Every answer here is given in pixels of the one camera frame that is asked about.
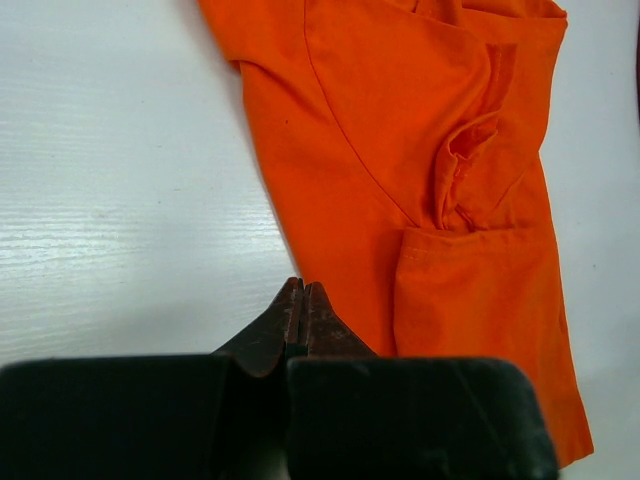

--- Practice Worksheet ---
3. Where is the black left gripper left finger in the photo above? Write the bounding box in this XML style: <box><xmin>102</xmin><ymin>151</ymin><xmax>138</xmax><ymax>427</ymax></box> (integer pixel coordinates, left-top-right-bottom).
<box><xmin>1</xmin><ymin>278</ymin><xmax>304</xmax><ymax>479</ymax></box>

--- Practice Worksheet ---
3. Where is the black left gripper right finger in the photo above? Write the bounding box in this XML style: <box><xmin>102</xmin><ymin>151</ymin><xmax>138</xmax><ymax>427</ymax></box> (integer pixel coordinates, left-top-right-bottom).
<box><xmin>287</xmin><ymin>283</ymin><xmax>558</xmax><ymax>479</ymax></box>

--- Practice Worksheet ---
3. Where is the orange t shirt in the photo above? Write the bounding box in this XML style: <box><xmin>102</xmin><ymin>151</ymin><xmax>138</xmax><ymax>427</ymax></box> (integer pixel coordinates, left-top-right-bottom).
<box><xmin>200</xmin><ymin>1</ymin><xmax>594</xmax><ymax>466</ymax></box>

